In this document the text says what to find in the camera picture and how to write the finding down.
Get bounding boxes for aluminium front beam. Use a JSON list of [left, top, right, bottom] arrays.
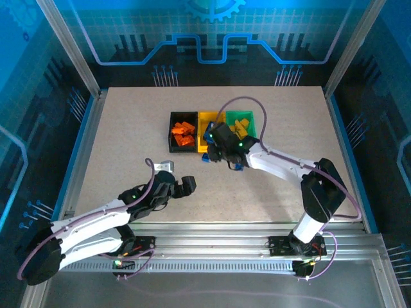
[[38, 221, 386, 262]]

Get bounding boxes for slotted grey cable duct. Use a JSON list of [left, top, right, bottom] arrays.
[[60, 261, 298, 273]]

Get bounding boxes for green plastic bin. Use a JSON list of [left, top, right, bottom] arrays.
[[224, 110, 258, 142]]

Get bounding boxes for aluminium frame post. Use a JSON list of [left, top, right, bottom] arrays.
[[322, 0, 389, 97], [34, 0, 102, 97]]

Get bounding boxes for yellow plastic bin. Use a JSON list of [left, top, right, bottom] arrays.
[[197, 110, 227, 153]]

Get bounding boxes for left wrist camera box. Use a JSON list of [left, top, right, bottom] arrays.
[[153, 160, 176, 173]]

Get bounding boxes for aluminium side rail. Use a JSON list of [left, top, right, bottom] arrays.
[[324, 86, 380, 234], [54, 89, 109, 234]]

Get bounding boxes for small controller board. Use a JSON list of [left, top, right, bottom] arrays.
[[111, 258, 136, 280], [292, 259, 317, 280]]

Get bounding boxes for black plastic bin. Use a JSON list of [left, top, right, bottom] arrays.
[[169, 111, 199, 153]]

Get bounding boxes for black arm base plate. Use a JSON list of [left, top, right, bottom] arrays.
[[268, 235, 328, 257], [121, 235, 155, 257]]

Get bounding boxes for grey metal front panel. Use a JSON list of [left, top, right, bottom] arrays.
[[19, 253, 405, 308]]

